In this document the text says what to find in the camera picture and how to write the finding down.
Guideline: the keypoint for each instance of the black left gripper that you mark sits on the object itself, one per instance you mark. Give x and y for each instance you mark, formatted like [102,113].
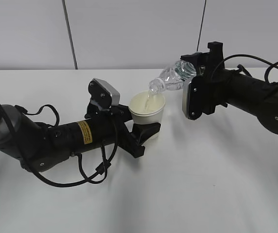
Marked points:
[109,126]

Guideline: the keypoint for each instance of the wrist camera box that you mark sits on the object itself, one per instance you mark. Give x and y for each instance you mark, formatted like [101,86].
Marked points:
[103,94]
[192,100]

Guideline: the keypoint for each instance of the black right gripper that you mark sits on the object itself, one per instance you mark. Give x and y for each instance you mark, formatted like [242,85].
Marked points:
[209,65]

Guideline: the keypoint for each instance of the white paper cup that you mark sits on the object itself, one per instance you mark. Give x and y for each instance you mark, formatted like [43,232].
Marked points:
[147,108]

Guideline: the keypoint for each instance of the clear water bottle green label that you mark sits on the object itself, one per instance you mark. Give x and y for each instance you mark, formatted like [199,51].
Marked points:
[172,77]

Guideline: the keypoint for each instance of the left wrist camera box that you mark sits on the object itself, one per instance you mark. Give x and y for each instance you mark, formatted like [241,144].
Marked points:
[103,94]

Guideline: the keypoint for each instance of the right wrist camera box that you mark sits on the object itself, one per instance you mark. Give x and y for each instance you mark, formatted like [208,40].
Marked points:
[192,100]

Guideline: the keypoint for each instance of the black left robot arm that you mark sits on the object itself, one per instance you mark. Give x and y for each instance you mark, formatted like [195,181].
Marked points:
[39,146]

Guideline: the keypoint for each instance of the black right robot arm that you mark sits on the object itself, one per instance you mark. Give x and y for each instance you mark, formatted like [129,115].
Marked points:
[256,97]

